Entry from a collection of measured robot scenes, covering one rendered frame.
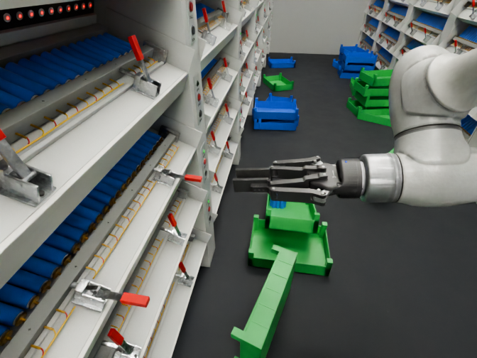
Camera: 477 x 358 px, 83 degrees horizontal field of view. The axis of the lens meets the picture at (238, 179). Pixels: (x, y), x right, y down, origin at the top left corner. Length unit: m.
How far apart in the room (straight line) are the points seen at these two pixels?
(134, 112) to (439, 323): 1.08
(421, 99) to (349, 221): 0.85
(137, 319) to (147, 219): 0.21
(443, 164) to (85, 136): 0.53
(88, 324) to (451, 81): 0.62
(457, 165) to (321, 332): 0.65
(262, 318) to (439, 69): 0.63
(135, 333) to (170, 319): 0.22
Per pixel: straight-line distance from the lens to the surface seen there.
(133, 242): 0.49
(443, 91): 0.55
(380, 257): 1.24
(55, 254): 0.46
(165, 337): 0.81
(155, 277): 0.67
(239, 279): 1.05
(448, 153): 0.55
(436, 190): 0.54
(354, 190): 0.52
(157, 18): 0.64
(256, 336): 0.74
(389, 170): 0.52
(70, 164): 0.35
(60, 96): 0.41
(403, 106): 0.57
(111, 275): 0.46
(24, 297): 0.43
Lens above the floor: 0.89
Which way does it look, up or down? 37 degrees down
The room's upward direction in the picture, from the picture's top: straight up
